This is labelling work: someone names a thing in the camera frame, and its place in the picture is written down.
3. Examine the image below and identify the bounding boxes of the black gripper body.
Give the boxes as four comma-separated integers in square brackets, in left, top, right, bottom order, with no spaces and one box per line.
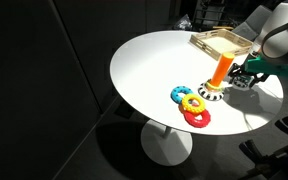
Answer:
[236,63,262,80]

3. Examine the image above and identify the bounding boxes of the small black white striped ring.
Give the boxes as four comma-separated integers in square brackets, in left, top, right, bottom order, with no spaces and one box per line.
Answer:
[233,75,254,89]

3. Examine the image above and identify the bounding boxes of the wooden tray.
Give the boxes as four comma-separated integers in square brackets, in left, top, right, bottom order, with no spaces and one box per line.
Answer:
[188,28,254,61]

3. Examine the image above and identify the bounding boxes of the grey chair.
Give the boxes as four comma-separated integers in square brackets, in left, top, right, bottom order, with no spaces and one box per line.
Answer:
[232,4,273,43]

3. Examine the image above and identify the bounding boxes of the dark metal shelf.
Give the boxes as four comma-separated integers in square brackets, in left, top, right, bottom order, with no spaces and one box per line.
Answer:
[193,0,252,29]

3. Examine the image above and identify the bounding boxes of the clear plastic bag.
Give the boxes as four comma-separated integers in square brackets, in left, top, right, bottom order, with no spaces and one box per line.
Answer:
[173,13,193,32]

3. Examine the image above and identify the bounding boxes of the black clamp stand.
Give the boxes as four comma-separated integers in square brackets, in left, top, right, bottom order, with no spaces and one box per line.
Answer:
[238,115,288,180]

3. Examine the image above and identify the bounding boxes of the orange stacking post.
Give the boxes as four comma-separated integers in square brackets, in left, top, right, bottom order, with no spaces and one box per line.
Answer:
[209,52,236,88]

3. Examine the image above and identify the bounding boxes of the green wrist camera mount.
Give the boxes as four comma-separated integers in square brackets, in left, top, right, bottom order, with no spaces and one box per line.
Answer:
[244,55,288,79]

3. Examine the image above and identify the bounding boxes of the yellow green bumpy ring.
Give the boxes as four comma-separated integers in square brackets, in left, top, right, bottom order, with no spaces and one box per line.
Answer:
[205,80,224,93]

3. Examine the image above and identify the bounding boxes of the large black white base ring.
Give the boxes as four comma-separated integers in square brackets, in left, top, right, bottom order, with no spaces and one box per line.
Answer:
[197,82,225,102]

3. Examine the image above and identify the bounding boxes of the yellow orange bumpy ring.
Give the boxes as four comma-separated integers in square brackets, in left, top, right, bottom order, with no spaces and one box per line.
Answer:
[179,93,206,115]

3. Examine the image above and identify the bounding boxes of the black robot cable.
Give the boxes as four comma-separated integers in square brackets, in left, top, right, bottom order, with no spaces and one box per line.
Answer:
[260,11,288,62]

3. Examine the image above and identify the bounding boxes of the red textured ring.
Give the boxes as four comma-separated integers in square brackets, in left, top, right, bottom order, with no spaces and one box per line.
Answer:
[183,109,212,129]

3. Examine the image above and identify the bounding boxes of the blue dotted ring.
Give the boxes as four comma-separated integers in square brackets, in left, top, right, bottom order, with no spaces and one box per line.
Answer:
[170,85,194,104]

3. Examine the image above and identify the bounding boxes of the white table pedestal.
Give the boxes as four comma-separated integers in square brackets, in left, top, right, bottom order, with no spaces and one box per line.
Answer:
[140,119,194,167]

